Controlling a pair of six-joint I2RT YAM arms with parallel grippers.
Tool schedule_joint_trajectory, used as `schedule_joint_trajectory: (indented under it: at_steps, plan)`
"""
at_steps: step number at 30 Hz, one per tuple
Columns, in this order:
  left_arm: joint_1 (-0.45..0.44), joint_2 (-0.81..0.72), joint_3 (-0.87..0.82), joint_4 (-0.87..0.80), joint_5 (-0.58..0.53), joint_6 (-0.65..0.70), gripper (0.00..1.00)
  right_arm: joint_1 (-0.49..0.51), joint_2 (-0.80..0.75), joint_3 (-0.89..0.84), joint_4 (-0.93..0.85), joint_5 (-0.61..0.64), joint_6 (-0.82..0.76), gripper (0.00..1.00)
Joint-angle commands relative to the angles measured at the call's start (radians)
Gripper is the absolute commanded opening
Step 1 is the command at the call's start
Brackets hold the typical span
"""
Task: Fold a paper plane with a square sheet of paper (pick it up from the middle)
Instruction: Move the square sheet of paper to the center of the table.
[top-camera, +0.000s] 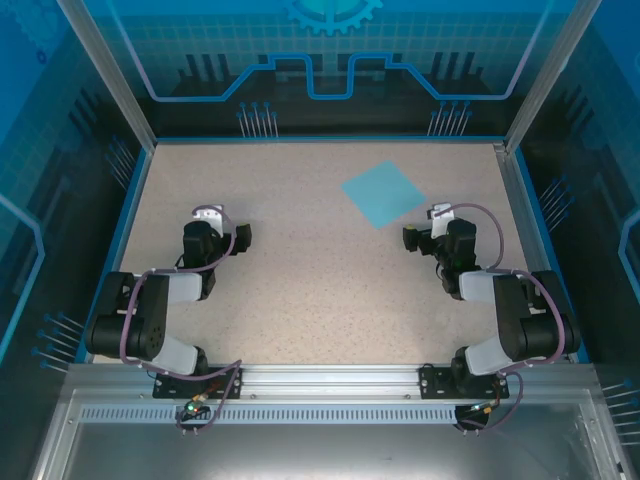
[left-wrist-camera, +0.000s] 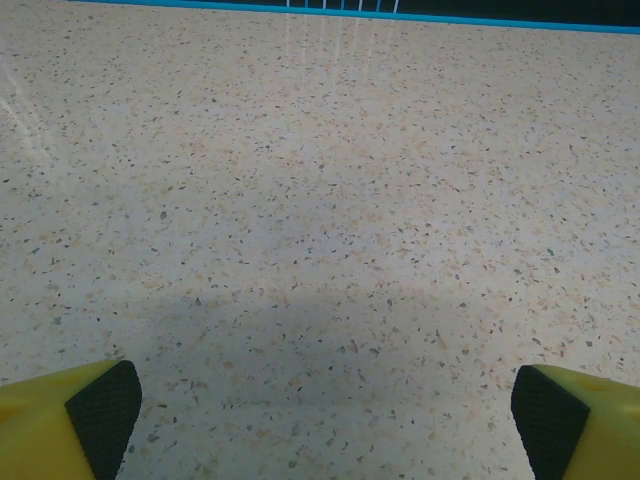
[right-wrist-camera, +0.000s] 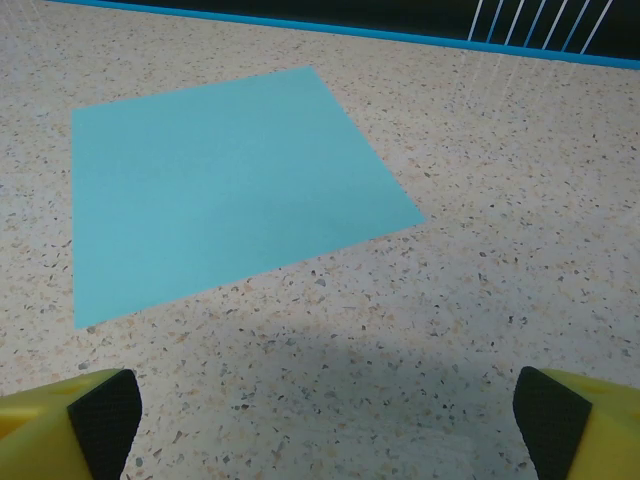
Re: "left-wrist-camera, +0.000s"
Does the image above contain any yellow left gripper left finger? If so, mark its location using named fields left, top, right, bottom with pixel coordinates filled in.
left=0, top=359, right=143, bottom=480

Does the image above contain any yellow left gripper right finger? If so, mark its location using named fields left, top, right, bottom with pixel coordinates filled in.
left=511, top=363, right=640, bottom=480

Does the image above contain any blue table edge strip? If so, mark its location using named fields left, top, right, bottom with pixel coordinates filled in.
left=169, top=0, right=640, bottom=37

